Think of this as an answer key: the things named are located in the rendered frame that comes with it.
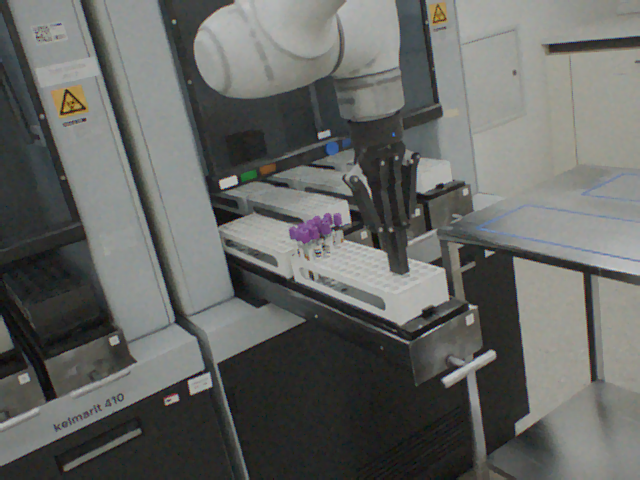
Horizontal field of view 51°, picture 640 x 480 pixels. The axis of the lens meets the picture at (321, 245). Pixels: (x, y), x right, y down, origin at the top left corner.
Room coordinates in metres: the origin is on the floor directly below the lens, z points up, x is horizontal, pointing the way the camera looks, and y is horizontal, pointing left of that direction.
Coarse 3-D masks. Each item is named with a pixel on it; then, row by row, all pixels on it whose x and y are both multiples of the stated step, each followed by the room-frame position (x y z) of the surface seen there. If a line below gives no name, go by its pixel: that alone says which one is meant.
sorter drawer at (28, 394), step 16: (0, 368) 1.00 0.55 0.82; (16, 368) 1.00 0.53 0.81; (32, 368) 1.01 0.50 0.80; (0, 384) 0.98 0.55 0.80; (16, 384) 0.99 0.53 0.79; (32, 384) 1.00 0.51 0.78; (0, 400) 0.98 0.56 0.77; (16, 400) 0.99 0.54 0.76; (32, 400) 1.00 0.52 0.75; (0, 416) 0.96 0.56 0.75; (16, 416) 0.95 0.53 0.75; (32, 416) 0.96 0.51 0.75; (0, 432) 0.93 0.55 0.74
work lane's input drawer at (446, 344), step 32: (256, 288) 1.22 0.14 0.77; (288, 288) 1.12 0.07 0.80; (320, 320) 1.03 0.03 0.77; (352, 320) 0.94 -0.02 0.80; (384, 320) 0.89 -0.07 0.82; (416, 320) 0.87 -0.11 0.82; (448, 320) 0.87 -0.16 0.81; (384, 352) 0.88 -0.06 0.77; (416, 352) 0.83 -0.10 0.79; (448, 352) 0.86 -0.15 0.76; (416, 384) 0.82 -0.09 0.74; (448, 384) 0.80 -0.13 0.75
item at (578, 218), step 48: (528, 192) 1.32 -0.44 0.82; (576, 192) 1.26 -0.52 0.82; (624, 192) 1.20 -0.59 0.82; (480, 240) 1.12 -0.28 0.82; (528, 240) 1.07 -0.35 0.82; (576, 240) 1.03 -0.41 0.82; (624, 240) 0.99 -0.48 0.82; (480, 432) 1.20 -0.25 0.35; (528, 432) 1.27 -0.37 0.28; (576, 432) 1.23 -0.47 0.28; (624, 432) 1.20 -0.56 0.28
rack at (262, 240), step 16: (224, 224) 1.40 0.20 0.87; (240, 224) 1.38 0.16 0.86; (256, 224) 1.36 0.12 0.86; (272, 224) 1.33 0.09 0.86; (288, 224) 1.31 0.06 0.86; (224, 240) 1.39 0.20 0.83; (240, 240) 1.28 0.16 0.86; (256, 240) 1.25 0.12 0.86; (272, 240) 1.23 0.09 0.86; (288, 240) 1.21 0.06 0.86; (240, 256) 1.30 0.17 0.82; (256, 256) 1.31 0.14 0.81; (272, 256) 1.30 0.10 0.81; (288, 256) 1.14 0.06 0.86; (288, 272) 1.14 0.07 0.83
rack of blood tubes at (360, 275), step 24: (312, 264) 1.05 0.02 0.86; (336, 264) 1.03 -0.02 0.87; (360, 264) 1.01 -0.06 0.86; (384, 264) 0.99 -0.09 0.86; (336, 288) 1.02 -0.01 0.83; (360, 288) 0.94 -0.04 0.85; (384, 288) 0.89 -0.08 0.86; (408, 288) 0.88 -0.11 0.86; (432, 288) 0.90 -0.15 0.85; (384, 312) 0.89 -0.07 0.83; (408, 312) 0.87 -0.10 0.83
